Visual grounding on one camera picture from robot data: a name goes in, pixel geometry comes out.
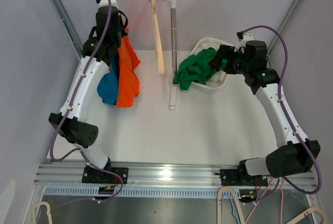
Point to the beige hanger bottom centre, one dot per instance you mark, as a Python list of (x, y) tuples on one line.
[(226, 192)]

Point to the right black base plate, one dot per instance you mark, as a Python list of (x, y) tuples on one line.
[(235, 177)]

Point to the beige hanger bottom right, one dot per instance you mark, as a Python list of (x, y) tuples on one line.
[(307, 212)]

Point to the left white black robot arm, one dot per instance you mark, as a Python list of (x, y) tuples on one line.
[(100, 57)]

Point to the white plastic laundry basket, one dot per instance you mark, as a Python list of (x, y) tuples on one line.
[(209, 87)]

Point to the metal clothes rack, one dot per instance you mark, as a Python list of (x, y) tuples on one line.
[(64, 18)]

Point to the beige plastic hanger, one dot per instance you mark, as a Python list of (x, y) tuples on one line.
[(157, 37)]

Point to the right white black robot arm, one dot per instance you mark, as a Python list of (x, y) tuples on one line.
[(295, 153)]

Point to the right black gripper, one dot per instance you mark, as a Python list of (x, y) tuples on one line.
[(228, 53)]

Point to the blue t shirt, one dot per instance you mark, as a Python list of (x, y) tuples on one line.
[(108, 86)]

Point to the green t shirt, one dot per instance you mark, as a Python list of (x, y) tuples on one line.
[(195, 68)]

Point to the cream cloth in basket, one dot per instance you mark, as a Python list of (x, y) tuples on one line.
[(206, 43)]

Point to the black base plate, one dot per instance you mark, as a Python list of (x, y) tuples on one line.
[(235, 177), (95, 176)]

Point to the aluminium rail frame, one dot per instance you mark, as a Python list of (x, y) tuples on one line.
[(70, 172)]

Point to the white slotted cable duct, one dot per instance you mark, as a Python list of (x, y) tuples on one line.
[(128, 191)]

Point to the pink hanger bottom right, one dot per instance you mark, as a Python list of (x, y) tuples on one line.
[(263, 195)]

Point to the orange t shirt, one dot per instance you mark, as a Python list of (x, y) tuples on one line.
[(128, 88)]

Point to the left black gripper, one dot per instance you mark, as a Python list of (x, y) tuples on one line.
[(123, 33)]

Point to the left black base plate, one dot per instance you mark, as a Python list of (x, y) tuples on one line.
[(95, 176)]

